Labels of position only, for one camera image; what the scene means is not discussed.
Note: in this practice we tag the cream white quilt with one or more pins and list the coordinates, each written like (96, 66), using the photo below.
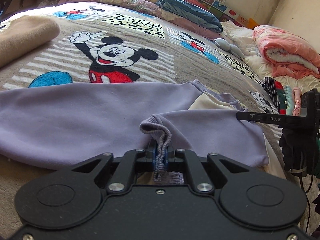
(243, 38)

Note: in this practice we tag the stack of folded clothes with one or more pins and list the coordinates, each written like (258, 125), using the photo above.
(286, 99)

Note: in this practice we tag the beige rolled garment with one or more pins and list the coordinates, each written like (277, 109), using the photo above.
(25, 34)

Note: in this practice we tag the purple and cream sweatshirt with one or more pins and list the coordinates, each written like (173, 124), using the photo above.
(61, 125)

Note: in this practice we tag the grey plush toy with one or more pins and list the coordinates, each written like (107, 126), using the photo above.
(231, 48)

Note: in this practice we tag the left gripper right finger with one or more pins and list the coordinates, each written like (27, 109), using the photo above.
(204, 174)

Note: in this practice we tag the colourful alphabet foam mat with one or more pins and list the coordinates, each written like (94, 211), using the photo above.
(225, 13)

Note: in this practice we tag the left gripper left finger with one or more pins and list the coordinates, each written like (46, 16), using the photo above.
(116, 174)

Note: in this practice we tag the pink floral folded quilt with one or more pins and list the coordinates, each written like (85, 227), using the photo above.
(150, 8)

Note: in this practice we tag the dark blue folded quilt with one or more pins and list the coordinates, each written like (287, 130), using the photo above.
(193, 13)

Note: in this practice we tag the pink rolled quilt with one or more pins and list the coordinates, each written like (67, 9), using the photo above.
(287, 53)

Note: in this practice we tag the black gloved right hand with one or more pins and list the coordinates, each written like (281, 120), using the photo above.
(300, 150)

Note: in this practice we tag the Mickey Mouse bed blanket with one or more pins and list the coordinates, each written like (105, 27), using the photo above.
(100, 43)

